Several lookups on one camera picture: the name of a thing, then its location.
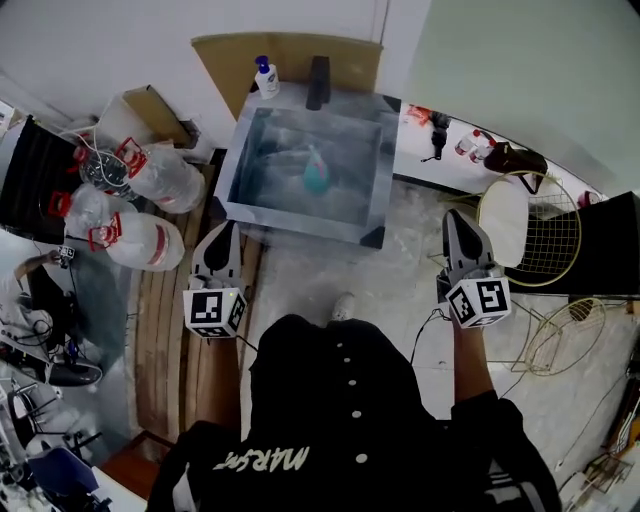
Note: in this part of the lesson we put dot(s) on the small water bottle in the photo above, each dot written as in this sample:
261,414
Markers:
482,150
464,145

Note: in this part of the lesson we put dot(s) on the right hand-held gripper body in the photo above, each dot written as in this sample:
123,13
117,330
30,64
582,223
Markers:
480,300

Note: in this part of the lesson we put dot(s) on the black bag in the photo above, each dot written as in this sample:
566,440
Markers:
515,160

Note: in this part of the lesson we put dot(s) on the white pump soap bottle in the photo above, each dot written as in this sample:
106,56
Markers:
267,82

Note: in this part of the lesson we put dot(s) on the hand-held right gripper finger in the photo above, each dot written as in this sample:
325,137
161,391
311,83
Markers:
451,245
480,250

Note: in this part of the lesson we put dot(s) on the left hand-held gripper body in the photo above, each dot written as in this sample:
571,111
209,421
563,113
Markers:
210,310

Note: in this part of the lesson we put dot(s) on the stainless steel sink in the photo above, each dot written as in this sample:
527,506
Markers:
280,165

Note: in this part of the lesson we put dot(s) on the black umbrella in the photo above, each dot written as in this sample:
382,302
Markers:
440,127

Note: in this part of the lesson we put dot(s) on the blue office chair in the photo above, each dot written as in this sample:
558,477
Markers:
62,475

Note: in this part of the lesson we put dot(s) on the person's black jacket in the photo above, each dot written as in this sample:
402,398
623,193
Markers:
325,400

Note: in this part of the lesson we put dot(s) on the person's left forearm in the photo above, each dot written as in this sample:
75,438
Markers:
220,380

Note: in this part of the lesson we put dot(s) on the wooden plank pallet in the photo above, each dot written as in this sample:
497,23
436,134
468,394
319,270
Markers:
160,325

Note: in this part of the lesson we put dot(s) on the teal round plastic object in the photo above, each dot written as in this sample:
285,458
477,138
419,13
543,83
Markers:
316,180

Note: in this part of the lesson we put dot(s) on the small cardboard box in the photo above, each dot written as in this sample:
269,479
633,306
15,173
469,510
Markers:
155,112

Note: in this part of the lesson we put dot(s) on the red plastic bag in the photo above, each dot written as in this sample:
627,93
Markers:
417,116

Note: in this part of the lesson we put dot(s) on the wide grey roller blind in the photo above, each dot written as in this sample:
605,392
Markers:
500,60

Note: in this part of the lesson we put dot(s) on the black faucet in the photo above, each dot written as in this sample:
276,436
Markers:
318,85

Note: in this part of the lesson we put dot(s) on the clear plastic water jug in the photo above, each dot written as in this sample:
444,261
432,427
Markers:
167,177
142,245
82,205
100,170

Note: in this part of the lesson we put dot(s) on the white hand-held device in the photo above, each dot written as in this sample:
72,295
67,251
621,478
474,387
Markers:
66,253

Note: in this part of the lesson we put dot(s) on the person's right forearm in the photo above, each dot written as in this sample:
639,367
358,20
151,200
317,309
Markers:
472,360

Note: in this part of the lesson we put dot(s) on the black ribbed cabinet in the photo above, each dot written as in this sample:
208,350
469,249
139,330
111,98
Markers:
35,185

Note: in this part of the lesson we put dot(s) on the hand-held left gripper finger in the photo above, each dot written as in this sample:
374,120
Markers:
235,260
205,260

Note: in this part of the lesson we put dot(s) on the dark grey rounded device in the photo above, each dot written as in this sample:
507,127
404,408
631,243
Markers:
75,374

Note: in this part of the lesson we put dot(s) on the small red container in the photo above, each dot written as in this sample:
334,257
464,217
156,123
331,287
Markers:
589,199

